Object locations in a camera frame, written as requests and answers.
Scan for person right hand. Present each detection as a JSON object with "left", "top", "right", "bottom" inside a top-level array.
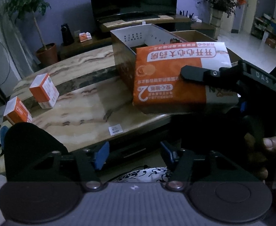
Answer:
[{"left": 263, "top": 137, "right": 276, "bottom": 152}]

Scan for white table sticker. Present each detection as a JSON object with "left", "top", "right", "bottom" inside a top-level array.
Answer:
[{"left": 108, "top": 124, "right": 123, "bottom": 136}]

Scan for brown cardboard box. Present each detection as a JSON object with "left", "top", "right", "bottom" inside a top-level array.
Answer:
[{"left": 173, "top": 30, "right": 242, "bottom": 66}]

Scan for wooden TV stand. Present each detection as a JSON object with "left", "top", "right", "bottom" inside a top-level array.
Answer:
[{"left": 59, "top": 14, "right": 216, "bottom": 59}]

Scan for small tissue pack on stand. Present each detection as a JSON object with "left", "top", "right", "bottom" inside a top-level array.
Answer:
[{"left": 79, "top": 32, "right": 92, "bottom": 42}]

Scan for white apple cardboard box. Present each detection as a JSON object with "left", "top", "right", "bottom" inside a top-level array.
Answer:
[{"left": 111, "top": 24, "right": 206, "bottom": 114}]

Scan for black television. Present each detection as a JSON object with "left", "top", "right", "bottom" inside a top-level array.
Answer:
[{"left": 88, "top": 0, "right": 178, "bottom": 23}]

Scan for potted ficus tree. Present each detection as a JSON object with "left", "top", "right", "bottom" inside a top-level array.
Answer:
[{"left": 4, "top": 0, "right": 58, "bottom": 67}]

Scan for blue handled scissors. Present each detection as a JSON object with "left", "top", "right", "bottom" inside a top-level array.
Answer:
[{"left": 0, "top": 125, "right": 9, "bottom": 157}]

